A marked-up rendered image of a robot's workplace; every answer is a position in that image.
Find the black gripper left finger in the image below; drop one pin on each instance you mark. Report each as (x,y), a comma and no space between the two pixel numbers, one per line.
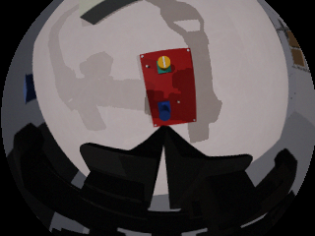
(139,164)

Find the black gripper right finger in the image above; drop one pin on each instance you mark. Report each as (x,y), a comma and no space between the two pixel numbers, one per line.
(186,166)

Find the red circuit board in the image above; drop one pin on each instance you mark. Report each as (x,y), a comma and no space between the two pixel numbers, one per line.
(171,91)

